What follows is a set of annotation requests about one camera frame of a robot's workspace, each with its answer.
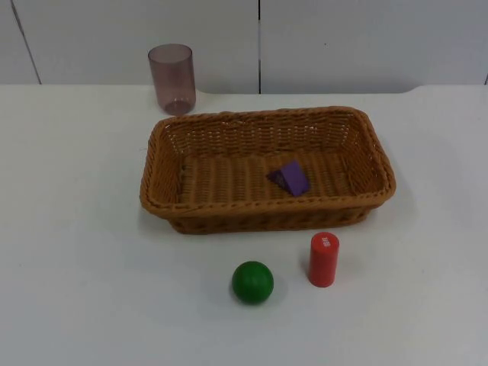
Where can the purple triangular block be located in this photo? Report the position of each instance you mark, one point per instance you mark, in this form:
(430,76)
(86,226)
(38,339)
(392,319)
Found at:
(291,178)

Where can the green ball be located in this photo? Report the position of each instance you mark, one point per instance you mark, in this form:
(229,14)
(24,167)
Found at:
(252,282)

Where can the brown wicker basket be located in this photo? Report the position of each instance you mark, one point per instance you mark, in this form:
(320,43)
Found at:
(244,179)

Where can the clear purple-tinted cup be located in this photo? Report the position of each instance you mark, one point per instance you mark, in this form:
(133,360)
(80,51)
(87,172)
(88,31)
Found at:
(172,78)

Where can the red cylinder block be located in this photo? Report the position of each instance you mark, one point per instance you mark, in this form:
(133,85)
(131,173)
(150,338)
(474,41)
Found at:
(323,259)

